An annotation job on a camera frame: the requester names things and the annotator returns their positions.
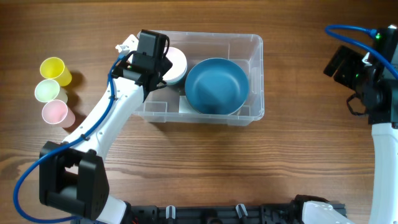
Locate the pink plastic bowl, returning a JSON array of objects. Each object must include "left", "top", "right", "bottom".
[{"left": 165, "top": 47, "right": 187, "bottom": 74}]

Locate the dark blue plate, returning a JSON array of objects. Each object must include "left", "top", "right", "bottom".
[{"left": 185, "top": 58, "right": 249, "bottom": 115}]

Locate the yellow plastic cup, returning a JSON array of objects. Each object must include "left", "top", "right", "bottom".
[{"left": 39, "top": 57, "right": 72, "bottom": 86}]

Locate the pink plastic cup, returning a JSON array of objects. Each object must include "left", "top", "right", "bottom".
[{"left": 42, "top": 100, "right": 75, "bottom": 128}]

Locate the light green plastic cup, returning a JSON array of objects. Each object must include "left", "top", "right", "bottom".
[{"left": 34, "top": 79, "right": 68, "bottom": 103}]

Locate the light blue plastic bowl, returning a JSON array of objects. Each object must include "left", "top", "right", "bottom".
[{"left": 163, "top": 73, "right": 185, "bottom": 85}]

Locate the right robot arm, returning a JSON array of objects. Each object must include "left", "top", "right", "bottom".
[{"left": 324, "top": 24, "right": 397, "bottom": 223}]

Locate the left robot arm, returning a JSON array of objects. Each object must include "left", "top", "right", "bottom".
[{"left": 38, "top": 30, "right": 172, "bottom": 223}]

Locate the white label in bin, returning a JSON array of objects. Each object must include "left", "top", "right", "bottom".
[{"left": 178, "top": 96, "right": 198, "bottom": 114}]

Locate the clear plastic storage bin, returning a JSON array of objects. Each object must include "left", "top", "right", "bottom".
[{"left": 134, "top": 30, "right": 265, "bottom": 126}]

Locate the left blue cable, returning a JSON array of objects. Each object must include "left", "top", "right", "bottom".
[{"left": 12, "top": 51, "right": 136, "bottom": 224}]

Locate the blue cable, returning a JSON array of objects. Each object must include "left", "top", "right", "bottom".
[
  {"left": 325, "top": 24, "right": 398, "bottom": 80},
  {"left": 12, "top": 51, "right": 136, "bottom": 224}
]

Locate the right blue cable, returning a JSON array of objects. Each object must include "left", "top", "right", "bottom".
[{"left": 325, "top": 24, "right": 398, "bottom": 80}]

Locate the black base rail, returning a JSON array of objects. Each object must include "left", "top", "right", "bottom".
[{"left": 128, "top": 203, "right": 303, "bottom": 224}]

